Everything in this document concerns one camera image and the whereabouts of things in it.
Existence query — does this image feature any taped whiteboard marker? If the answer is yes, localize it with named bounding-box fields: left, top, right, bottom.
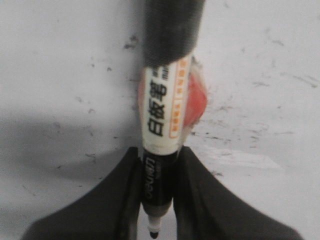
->
left=139, top=0, right=205, bottom=239

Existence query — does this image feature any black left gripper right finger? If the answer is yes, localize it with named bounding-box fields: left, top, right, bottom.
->
left=173, top=146, right=302, bottom=240

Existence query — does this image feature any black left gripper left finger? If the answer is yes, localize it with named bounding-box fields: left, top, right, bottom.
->
left=22, top=147, right=142, bottom=240

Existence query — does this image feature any white whiteboard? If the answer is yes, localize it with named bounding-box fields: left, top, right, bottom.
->
left=0, top=0, right=320, bottom=240

